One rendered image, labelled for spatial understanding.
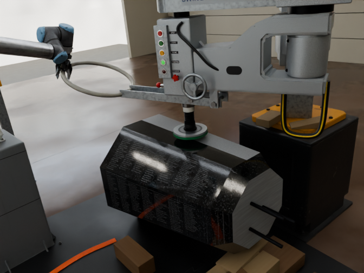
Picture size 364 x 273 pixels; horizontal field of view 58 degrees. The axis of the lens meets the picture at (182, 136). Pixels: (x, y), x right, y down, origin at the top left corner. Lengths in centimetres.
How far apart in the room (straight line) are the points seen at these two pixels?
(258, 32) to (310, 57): 27
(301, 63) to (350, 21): 626
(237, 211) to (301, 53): 82
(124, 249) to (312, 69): 157
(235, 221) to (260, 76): 74
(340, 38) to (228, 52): 643
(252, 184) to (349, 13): 649
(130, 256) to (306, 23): 167
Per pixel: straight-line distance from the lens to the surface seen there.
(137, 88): 223
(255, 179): 175
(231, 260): 204
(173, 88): 190
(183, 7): 179
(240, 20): 922
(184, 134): 200
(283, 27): 165
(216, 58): 176
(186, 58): 182
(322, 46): 167
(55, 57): 206
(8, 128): 355
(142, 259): 223
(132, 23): 1020
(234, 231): 178
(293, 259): 225
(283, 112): 183
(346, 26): 794
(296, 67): 168
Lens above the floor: 164
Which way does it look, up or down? 23 degrees down
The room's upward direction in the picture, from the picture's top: 5 degrees counter-clockwise
